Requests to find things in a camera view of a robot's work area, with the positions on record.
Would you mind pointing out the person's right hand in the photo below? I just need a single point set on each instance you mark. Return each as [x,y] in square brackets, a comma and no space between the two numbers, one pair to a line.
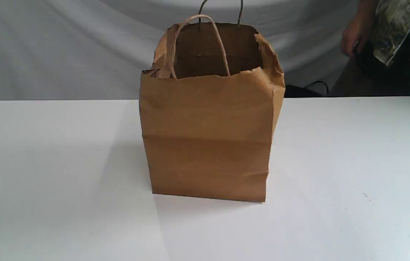
[356,34]

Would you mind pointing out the brown paper bag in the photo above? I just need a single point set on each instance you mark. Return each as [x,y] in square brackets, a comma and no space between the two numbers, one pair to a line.
[209,106]

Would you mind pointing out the person in camouflage jacket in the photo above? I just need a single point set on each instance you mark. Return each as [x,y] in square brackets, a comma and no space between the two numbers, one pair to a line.
[382,68]

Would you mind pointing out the grey backdrop cloth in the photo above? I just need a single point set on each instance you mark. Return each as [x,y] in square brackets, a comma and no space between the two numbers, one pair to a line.
[96,49]

